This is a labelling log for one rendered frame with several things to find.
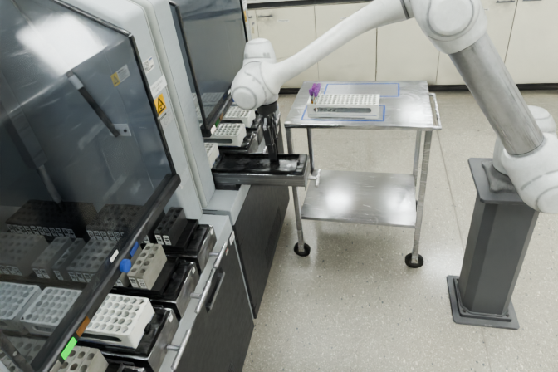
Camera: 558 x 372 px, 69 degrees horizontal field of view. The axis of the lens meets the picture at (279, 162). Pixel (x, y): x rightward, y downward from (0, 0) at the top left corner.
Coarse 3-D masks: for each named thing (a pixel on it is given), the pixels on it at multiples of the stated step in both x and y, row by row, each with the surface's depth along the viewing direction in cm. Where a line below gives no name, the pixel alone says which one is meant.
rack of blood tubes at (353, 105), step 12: (324, 96) 174; (336, 96) 173; (348, 96) 172; (360, 96) 170; (372, 96) 169; (312, 108) 170; (324, 108) 173; (336, 108) 173; (348, 108) 175; (360, 108) 174; (372, 108) 164
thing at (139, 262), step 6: (150, 246) 110; (144, 252) 108; (138, 258) 106; (144, 258) 106; (138, 264) 106; (132, 270) 104; (138, 270) 103; (132, 276) 102; (132, 282) 103; (138, 282) 103
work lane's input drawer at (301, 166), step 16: (224, 160) 156; (240, 160) 154; (256, 160) 153; (272, 160) 152; (288, 160) 151; (304, 160) 147; (224, 176) 149; (240, 176) 147; (256, 176) 146; (272, 176) 144; (288, 176) 143; (304, 176) 141; (320, 176) 149
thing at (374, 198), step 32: (384, 96) 182; (416, 96) 178; (288, 128) 172; (320, 128) 168; (352, 128) 164; (384, 128) 161; (416, 128) 158; (416, 160) 214; (320, 192) 216; (352, 192) 213; (384, 192) 210; (384, 224) 192; (416, 224) 185; (416, 256) 196
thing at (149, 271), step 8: (152, 248) 109; (160, 248) 109; (152, 256) 108; (160, 256) 109; (144, 264) 105; (152, 264) 105; (160, 264) 110; (144, 272) 102; (152, 272) 105; (144, 280) 102; (152, 280) 105; (144, 288) 104
